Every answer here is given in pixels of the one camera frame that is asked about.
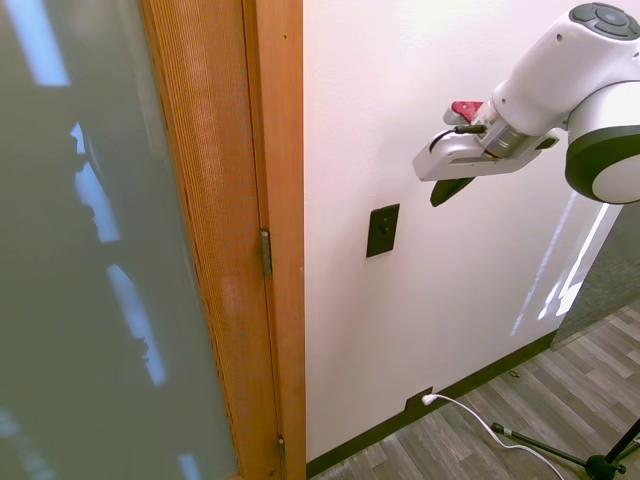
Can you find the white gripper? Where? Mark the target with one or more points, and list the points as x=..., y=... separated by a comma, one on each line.
x=460, y=160

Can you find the black wall light switch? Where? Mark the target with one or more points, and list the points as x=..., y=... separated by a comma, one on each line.
x=383, y=231

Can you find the large metal door hinge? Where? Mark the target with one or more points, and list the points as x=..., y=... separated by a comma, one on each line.
x=265, y=252

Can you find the black tripod stand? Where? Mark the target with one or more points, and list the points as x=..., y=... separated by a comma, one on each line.
x=605, y=457

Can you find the small metal door hinge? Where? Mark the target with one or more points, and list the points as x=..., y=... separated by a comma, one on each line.
x=281, y=447

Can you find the frosted glass wooden door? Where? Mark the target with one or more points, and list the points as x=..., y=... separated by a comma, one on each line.
x=100, y=250

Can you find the red and white wrist camera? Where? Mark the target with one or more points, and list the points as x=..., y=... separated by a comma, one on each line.
x=465, y=111

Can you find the wooden door frame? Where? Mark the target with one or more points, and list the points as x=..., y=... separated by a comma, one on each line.
x=282, y=150

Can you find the black wall baseboard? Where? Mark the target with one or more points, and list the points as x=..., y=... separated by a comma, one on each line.
x=450, y=387

